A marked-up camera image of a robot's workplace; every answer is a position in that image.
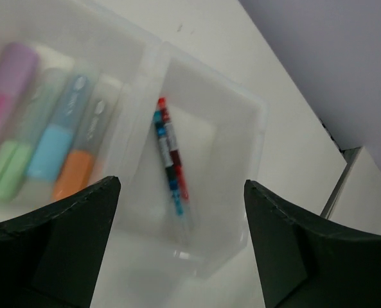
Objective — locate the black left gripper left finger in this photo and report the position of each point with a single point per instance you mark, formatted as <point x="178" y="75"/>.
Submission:
<point x="51" y="257"/>

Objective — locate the blue highlighter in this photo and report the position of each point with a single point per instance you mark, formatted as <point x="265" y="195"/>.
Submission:
<point x="58" y="136"/>

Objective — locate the clear plastic organizer tray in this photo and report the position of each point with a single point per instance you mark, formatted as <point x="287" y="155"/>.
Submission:
<point x="218" y="124"/>

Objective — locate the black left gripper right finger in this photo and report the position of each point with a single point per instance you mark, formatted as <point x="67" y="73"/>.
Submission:
<point x="305" y="260"/>

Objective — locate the purple highlighter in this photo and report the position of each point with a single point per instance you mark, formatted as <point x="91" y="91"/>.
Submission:
<point x="18" y="65"/>

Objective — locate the orange highlighter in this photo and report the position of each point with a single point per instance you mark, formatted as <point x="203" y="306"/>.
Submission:
<point x="79" y="164"/>

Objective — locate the green highlighter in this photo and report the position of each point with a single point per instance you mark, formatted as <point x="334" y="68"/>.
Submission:
<point x="29" y="122"/>

